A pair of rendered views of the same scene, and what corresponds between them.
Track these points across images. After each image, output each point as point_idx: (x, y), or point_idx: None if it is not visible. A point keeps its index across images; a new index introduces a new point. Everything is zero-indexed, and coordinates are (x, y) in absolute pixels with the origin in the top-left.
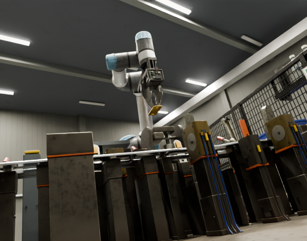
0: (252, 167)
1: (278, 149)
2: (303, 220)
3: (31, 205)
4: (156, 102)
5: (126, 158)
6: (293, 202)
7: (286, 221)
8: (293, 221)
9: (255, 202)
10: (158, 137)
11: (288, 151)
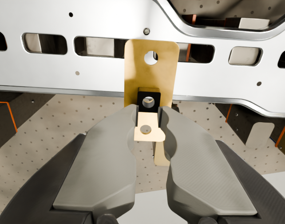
0: (227, 113)
1: None
2: (196, 122)
3: None
4: (165, 129)
5: (58, 54)
6: None
7: (204, 105)
8: (197, 115)
9: None
10: None
11: (279, 134)
